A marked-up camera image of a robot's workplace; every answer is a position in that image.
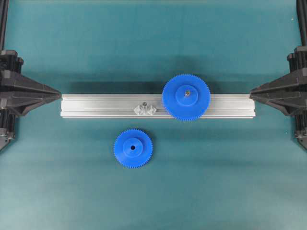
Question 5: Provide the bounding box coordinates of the silver aluminium extrusion rail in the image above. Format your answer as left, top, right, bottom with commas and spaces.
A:
60, 94, 256, 118

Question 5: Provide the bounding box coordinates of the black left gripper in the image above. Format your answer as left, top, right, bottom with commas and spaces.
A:
0, 50, 60, 151

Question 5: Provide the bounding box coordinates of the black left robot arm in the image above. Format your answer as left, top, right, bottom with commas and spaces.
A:
0, 0, 61, 150

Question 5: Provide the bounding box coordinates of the large blue plastic gear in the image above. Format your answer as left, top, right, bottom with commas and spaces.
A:
162, 74, 211, 121

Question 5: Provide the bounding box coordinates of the silver shaft mounting bracket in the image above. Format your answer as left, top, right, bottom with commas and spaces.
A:
133, 102, 157, 116

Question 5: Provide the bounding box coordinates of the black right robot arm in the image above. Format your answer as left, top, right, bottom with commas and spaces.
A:
249, 0, 307, 149

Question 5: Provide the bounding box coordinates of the small blue plastic gear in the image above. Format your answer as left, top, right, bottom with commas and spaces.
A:
113, 129, 153, 168

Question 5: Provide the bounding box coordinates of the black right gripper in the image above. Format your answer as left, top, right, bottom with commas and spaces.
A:
249, 46, 307, 150

